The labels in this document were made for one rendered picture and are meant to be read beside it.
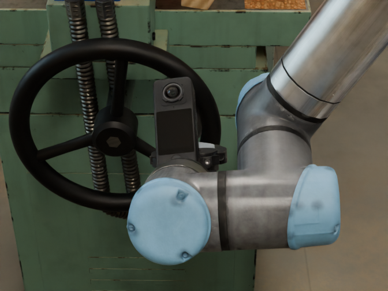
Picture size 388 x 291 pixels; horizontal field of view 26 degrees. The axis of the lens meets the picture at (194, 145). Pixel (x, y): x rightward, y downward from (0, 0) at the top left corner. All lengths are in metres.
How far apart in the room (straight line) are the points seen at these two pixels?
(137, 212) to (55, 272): 0.87
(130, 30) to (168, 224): 0.47
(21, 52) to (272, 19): 0.38
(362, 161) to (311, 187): 1.68
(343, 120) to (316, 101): 1.76
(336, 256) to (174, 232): 1.42
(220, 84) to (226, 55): 0.05
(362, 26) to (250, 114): 0.15
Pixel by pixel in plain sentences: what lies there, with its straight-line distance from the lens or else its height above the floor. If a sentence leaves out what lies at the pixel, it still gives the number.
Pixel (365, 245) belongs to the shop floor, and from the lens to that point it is 2.18.
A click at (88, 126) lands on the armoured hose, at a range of 1.22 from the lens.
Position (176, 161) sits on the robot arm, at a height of 0.96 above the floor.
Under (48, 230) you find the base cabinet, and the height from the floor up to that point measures 0.46.
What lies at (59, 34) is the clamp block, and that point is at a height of 0.91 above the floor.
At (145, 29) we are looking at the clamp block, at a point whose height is 0.92.
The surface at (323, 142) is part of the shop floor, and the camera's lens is 2.49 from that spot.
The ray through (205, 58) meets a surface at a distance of 1.29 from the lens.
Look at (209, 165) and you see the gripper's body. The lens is 0.95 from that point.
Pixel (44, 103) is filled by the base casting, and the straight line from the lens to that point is 1.36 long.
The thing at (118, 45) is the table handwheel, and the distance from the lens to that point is 1.07.
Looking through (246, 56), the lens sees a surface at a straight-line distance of 1.29.
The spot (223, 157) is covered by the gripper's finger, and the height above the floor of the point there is 0.89.
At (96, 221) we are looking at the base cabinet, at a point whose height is 0.48.
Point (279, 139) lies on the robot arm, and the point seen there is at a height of 1.01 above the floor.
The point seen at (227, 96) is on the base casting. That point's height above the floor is 0.75.
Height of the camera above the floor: 1.50
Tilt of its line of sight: 38 degrees down
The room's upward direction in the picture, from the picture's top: straight up
